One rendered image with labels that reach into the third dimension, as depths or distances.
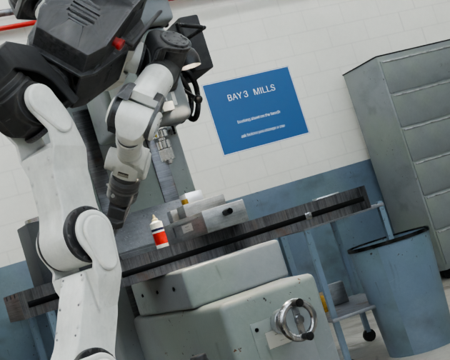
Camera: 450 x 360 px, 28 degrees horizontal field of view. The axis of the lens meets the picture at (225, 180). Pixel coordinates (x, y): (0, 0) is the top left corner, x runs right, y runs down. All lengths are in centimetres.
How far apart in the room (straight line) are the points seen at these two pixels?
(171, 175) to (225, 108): 452
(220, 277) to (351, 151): 573
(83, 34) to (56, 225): 49
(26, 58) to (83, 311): 64
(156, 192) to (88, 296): 115
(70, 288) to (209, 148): 550
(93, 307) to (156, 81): 60
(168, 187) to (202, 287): 75
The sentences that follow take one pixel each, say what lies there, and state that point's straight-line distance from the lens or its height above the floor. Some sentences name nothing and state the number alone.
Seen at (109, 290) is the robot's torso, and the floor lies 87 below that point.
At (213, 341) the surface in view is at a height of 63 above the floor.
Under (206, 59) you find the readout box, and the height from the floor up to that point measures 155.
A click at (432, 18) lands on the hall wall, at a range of 930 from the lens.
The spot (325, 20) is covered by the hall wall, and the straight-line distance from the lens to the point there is 859.
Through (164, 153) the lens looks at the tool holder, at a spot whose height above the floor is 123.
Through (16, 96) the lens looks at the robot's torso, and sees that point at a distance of 225.
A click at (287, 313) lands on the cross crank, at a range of 245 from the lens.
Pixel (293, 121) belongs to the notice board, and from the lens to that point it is 810.
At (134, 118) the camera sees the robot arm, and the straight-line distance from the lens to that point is 227.
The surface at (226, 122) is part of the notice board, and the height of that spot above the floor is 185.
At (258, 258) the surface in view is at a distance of 274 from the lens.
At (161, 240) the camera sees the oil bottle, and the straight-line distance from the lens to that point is 283.
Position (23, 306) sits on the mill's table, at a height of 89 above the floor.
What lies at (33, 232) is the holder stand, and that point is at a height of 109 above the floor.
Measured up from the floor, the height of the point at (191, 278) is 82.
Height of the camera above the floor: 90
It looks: 4 degrees up
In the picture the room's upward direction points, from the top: 17 degrees counter-clockwise
